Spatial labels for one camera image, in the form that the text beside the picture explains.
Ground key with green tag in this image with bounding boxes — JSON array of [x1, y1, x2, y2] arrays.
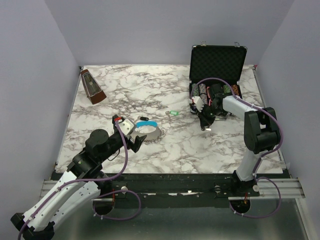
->
[[165, 110, 179, 117]]

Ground brown wooden metronome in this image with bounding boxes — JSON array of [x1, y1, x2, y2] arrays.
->
[[80, 69, 107, 105]]

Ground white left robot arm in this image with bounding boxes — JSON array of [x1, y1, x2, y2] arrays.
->
[[10, 126, 146, 240]]

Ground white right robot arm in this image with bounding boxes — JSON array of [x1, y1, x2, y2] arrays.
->
[[189, 83, 283, 196]]

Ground key with black tag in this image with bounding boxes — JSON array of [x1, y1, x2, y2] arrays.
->
[[201, 126, 212, 131]]

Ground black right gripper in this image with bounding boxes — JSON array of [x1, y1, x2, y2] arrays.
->
[[195, 104, 223, 128]]

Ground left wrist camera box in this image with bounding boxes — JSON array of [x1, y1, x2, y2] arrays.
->
[[112, 115, 136, 137]]

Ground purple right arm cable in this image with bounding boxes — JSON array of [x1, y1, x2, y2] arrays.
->
[[189, 77, 285, 218]]

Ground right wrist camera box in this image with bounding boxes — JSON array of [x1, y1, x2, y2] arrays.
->
[[190, 96, 204, 113]]

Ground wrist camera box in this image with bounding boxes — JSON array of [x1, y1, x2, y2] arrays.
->
[[112, 115, 136, 137], [190, 96, 204, 113]]

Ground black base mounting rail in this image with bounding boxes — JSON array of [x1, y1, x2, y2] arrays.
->
[[42, 172, 306, 210]]

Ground black poker chip case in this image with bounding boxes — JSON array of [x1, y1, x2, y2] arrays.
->
[[188, 41, 248, 121]]

